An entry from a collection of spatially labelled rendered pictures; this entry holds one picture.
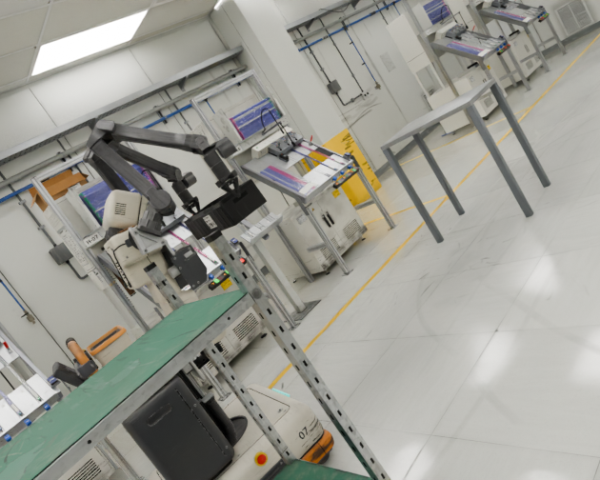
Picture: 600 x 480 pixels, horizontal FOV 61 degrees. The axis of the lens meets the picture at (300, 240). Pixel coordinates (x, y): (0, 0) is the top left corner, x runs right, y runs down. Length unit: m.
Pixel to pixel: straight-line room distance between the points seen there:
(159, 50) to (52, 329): 3.29
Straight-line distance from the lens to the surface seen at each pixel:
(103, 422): 1.01
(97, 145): 2.12
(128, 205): 2.10
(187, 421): 2.00
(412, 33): 7.21
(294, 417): 2.12
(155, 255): 2.12
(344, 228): 4.68
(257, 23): 6.62
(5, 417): 3.23
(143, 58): 6.28
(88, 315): 5.24
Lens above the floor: 1.18
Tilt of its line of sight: 10 degrees down
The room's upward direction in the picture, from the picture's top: 33 degrees counter-clockwise
